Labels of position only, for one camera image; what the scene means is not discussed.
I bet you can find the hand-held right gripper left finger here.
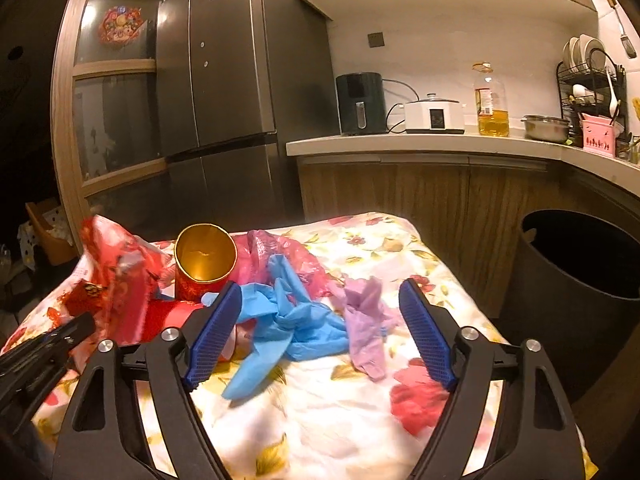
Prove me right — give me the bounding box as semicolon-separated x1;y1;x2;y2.
52;280;243;480

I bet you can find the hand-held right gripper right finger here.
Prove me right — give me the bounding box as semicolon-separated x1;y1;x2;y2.
398;277;586;480

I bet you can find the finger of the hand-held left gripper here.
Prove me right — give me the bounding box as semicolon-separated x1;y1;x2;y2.
0;312;97;376

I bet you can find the purple rubber glove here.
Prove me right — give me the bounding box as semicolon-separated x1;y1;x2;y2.
342;276;401;381

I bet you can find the pink plastic bag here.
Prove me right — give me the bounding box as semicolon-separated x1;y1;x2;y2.
232;230;346;301

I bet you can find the black trash bin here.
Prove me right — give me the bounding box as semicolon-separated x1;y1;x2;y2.
500;210;640;406

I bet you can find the red paper envelope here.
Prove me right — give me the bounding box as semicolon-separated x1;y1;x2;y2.
142;300;206;342

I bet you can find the blue rubber glove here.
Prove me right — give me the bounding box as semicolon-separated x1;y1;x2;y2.
222;255;348;401

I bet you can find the red plastic wrapper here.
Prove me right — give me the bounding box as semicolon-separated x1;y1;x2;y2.
75;215;176;346

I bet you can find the red and gold cylinder can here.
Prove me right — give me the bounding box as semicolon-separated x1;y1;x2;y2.
173;223;238;301

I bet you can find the cardboard box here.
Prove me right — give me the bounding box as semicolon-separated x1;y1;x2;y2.
25;200;76;266

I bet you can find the floral tablecloth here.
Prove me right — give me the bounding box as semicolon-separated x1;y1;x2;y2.
0;212;598;480

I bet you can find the kitchen counter with wooden cabinets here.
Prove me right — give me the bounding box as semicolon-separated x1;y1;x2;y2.
286;135;640;311

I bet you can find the white electric cooker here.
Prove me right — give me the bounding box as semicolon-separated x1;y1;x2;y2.
404;92;466;135

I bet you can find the wooden glass door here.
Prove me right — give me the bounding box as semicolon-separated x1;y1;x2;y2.
50;0;193;251

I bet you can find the cooking oil bottle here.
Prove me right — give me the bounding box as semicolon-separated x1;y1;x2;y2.
472;62;510;137

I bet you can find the stainless steel bowl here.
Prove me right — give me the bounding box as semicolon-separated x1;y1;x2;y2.
520;115;571;143

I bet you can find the black air fryer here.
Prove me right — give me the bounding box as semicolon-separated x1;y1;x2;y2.
335;72;388;136

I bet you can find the grey refrigerator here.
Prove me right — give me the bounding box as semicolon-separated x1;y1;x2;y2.
155;0;336;241

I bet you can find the pink utensil holder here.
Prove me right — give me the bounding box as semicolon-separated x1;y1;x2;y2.
580;115;617;155

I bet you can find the white ladle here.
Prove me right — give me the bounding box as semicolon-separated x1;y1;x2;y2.
605;67;621;113

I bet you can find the black dish rack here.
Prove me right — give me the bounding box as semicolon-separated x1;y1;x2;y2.
556;35;628;146

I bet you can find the red paper door decoration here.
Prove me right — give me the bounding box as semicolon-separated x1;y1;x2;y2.
97;4;146;45

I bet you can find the hanging metal spatula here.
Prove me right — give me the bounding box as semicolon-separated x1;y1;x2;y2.
602;0;637;58

